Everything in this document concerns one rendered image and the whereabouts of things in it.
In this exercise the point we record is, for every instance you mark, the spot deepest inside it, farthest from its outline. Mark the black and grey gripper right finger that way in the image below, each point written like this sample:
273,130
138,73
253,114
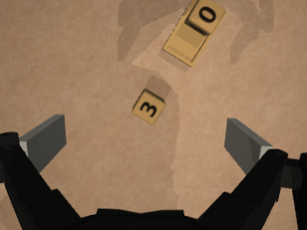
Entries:
248,206

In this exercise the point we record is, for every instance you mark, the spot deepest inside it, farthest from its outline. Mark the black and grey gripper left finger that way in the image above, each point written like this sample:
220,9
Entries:
37,207

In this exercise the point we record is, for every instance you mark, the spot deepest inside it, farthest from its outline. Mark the tan number cube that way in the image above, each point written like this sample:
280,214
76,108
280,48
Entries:
204,17
148,106

